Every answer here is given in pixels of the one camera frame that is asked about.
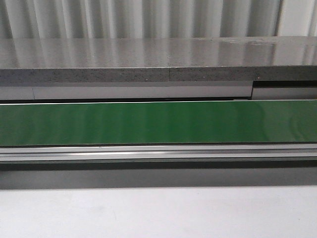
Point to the green conveyor belt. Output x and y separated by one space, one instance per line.
158 123

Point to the grey speckled stone counter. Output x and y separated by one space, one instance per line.
256 68

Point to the white pleated curtain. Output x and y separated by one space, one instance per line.
156 18

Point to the aluminium conveyor frame rail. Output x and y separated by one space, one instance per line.
159 156

